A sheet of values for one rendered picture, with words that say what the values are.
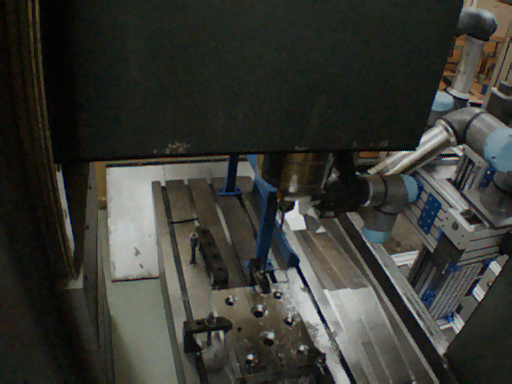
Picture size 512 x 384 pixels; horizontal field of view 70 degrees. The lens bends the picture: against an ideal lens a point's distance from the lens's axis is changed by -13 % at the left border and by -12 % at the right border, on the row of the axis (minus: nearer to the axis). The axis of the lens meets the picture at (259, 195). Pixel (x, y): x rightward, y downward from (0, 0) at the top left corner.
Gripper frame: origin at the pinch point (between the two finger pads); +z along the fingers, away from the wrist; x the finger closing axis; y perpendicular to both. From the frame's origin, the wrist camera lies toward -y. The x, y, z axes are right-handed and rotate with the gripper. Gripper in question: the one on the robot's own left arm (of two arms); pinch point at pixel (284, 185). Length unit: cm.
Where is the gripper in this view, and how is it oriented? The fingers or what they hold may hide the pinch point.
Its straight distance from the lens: 90.4
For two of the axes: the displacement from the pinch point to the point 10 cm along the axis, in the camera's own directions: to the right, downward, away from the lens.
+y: -1.6, 8.1, 5.6
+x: -2.8, -5.9, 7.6
